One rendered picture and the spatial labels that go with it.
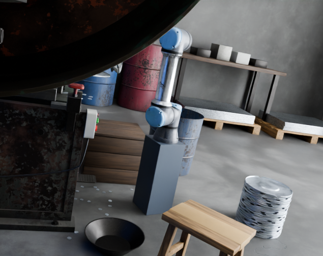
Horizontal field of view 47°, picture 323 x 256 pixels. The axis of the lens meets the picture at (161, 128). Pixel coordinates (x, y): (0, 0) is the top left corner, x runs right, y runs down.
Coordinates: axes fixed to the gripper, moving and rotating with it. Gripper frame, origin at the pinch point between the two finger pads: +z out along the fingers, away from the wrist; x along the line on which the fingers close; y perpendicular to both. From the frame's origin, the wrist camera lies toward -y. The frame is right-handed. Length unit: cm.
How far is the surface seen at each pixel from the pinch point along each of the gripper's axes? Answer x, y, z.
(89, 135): 24.2, 1.6, 36.5
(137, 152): -23, 59, 27
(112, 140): -7, 56, 18
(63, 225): 39, 33, 70
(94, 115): 21.8, -5.8, 29.5
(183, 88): -217, 260, -141
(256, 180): -81, 24, 71
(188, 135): -71, 65, 17
